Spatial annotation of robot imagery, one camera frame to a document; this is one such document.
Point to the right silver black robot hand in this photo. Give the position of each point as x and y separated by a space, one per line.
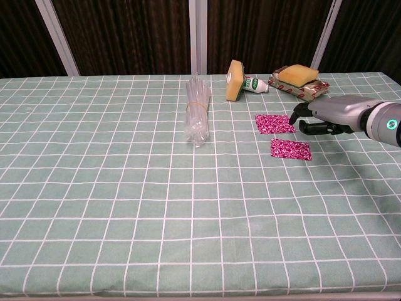
335 113

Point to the pink patterned packet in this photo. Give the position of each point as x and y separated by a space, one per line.
290 150
274 123

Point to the plain yellow sponge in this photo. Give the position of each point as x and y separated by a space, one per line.
297 74

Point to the dark brown curtain panel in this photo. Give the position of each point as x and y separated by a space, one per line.
266 28
22 37
125 34
369 34

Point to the white bottle with green label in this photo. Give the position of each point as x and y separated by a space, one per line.
254 84

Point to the yellow sponge with green pad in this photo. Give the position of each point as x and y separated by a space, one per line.
234 84

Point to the yellow rubber band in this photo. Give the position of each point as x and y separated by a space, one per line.
197 103

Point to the mint green grid tablecloth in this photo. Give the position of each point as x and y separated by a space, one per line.
125 188

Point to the white frame post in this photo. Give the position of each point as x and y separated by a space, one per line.
326 34
198 37
58 40

